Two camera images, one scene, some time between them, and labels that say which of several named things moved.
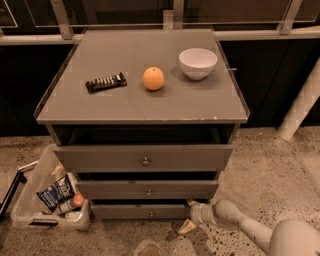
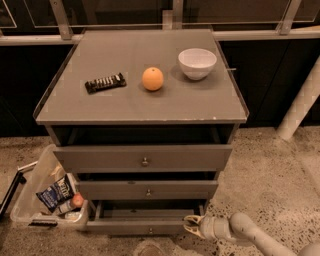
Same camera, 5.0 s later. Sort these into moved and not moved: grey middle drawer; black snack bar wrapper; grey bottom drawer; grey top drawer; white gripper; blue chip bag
Moved: grey bottom drawer; white gripper
Not moved: grey middle drawer; blue chip bag; grey top drawer; black snack bar wrapper
